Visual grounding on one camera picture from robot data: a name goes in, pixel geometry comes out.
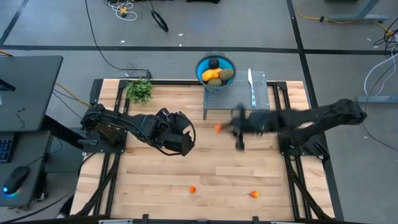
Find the black computer mouse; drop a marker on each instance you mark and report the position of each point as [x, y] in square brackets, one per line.
[15, 180]

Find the green plant in white pot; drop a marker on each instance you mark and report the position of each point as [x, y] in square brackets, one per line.
[139, 91]

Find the orange-red pear with stem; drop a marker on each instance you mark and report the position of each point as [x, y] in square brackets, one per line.
[254, 194]

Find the black desk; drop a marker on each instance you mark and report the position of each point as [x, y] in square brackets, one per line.
[31, 93]

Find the dark green round fruit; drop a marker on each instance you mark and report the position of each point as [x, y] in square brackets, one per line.
[213, 63]

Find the brown kiwi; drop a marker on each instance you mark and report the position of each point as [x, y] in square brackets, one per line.
[215, 82]
[226, 74]

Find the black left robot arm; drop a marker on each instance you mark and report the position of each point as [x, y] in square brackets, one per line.
[124, 123]

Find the round yellow-orange peach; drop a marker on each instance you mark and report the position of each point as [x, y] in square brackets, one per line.
[218, 128]

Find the grey desk foot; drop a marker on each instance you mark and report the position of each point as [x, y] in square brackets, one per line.
[379, 99]
[357, 15]

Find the grey perforated metal riser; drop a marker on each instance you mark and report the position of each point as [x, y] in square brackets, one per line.
[236, 96]

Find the black table frame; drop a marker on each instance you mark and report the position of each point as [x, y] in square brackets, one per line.
[174, 82]

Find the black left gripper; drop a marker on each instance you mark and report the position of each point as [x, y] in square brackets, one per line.
[168, 124]

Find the black keyboard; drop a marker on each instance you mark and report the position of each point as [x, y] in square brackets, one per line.
[6, 147]

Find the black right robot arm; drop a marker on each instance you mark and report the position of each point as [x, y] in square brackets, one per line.
[326, 116]

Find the silver aluminium bracket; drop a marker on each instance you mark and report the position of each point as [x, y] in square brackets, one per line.
[115, 221]
[283, 222]

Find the orange-yellow pear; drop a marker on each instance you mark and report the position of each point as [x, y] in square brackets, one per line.
[192, 189]

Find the teal bowl with black rim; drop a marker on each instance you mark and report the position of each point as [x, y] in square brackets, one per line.
[200, 67]

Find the large yellow oblong fruit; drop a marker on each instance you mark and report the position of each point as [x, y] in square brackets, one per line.
[210, 75]

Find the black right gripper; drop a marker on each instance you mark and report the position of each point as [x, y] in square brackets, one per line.
[241, 124]

